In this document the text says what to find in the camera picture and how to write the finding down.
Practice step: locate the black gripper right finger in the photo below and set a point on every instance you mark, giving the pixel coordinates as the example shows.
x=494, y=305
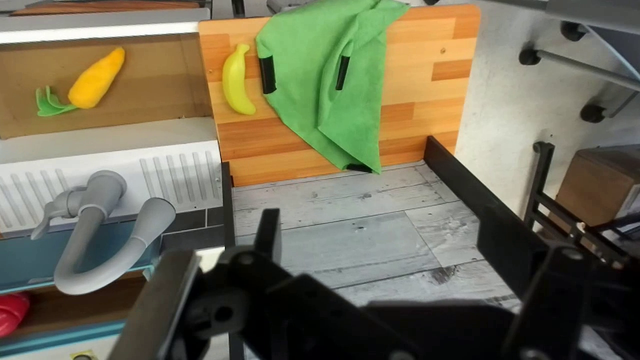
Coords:
x=552, y=300

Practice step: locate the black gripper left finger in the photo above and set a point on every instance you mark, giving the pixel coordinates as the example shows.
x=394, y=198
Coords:
x=173, y=300

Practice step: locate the green cloth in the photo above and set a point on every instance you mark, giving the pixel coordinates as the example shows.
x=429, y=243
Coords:
x=306, y=72

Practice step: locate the brown cardboard box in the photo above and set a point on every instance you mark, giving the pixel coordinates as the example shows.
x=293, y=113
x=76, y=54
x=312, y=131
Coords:
x=592, y=186

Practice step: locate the black metal stand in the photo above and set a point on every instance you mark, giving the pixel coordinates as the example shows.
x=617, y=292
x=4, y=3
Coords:
x=542, y=172

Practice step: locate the grey faucet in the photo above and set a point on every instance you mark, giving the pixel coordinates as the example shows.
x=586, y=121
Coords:
x=100, y=192

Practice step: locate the white sink basin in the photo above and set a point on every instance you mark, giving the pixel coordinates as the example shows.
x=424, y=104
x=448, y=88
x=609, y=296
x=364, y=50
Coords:
x=133, y=172

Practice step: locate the teal plastic bin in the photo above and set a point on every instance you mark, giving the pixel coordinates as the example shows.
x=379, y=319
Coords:
x=27, y=257

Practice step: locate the red toy radish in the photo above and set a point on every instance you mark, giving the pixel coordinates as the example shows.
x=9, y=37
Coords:
x=13, y=312

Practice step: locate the yellow toy banana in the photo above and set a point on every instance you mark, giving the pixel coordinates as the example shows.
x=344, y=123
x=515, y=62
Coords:
x=237, y=82

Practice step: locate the yellow toy corn green leaves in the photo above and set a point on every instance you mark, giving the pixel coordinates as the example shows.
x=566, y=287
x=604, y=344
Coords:
x=97, y=81

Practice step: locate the wooden cutting board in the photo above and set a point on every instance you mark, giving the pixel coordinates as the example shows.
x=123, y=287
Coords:
x=427, y=101

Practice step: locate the brown wooden board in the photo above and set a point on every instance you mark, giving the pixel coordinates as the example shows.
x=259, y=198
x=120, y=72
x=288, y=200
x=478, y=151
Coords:
x=100, y=7

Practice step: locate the black metal frame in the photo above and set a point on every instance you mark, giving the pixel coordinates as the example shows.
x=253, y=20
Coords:
x=461, y=177

